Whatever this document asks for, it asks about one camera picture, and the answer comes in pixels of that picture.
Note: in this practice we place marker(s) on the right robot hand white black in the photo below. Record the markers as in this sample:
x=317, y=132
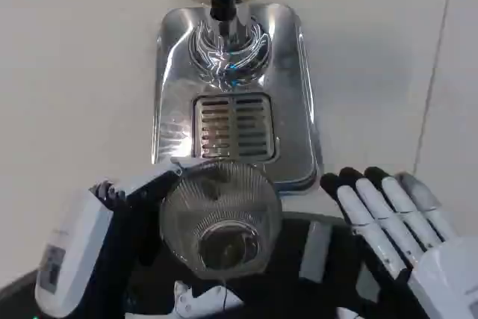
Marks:
x=444, y=270

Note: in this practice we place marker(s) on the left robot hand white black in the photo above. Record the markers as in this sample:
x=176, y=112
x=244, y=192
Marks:
x=74, y=244

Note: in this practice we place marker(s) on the clear ribbed glass cup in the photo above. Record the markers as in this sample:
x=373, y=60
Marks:
x=224, y=218

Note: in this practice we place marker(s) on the black robot torso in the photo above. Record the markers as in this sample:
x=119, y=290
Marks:
x=293, y=259

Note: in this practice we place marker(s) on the steel slotted drain grid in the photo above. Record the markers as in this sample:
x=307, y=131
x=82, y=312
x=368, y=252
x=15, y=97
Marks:
x=235, y=126

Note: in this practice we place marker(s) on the steel drip tray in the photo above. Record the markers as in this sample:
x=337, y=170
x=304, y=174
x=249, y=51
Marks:
x=291, y=110

